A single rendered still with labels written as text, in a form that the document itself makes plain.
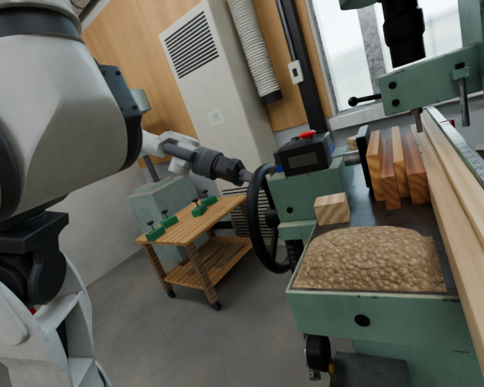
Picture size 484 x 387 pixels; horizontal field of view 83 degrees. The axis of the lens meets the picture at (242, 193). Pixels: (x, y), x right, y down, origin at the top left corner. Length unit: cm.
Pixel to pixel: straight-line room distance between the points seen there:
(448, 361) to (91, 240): 311
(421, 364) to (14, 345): 70
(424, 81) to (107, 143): 50
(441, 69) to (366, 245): 36
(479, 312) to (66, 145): 26
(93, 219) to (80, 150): 313
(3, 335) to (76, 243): 264
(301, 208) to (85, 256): 294
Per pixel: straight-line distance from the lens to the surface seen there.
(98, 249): 335
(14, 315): 63
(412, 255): 31
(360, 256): 30
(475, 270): 26
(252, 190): 62
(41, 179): 19
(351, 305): 31
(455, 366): 61
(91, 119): 20
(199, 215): 194
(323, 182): 49
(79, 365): 82
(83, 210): 329
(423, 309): 30
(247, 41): 204
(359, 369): 61
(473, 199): 34
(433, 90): 58
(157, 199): 253
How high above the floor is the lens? 110
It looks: 16 degrees down
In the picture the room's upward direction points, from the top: 20 degrees counter-clockwise
